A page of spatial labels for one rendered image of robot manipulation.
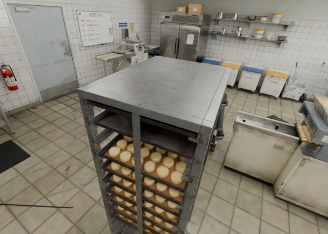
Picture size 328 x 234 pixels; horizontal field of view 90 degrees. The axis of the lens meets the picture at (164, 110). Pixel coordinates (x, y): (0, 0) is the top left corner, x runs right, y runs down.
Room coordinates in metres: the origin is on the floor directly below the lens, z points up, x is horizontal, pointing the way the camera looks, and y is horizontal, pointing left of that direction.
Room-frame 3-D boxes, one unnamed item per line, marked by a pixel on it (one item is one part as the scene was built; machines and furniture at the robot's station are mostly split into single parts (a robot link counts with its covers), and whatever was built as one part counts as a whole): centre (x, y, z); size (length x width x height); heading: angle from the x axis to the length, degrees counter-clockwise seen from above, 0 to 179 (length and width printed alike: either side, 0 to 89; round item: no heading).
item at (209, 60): (5.73, -1.53, 0.38); 0.64 x 0.54 x 0.77; 154
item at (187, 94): (0.74, -0.03, 0.93); 0.64 x 0.51 x 1.78; 158
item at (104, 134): (0.81, 0.16, 1.59); 0.64 x 0.03 x 0.03; 158
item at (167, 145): (0.73, -0.02, 1.68); 0.60 x 0.40 x 0.02; 158
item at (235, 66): (5.42, -2.09, 0.38); 0.64 x 0.54 x 0.77; 152
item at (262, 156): (1.79, -1.36, 0.45); 0.70 x 0.34 x 0.90; 65
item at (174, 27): (6.14, -0.49, 1.03); 1.40 x 0.90 x 2.05; 61
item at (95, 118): (0.81, 0.16, 1.68); 0.64 x 0.03 x 0.03; 158
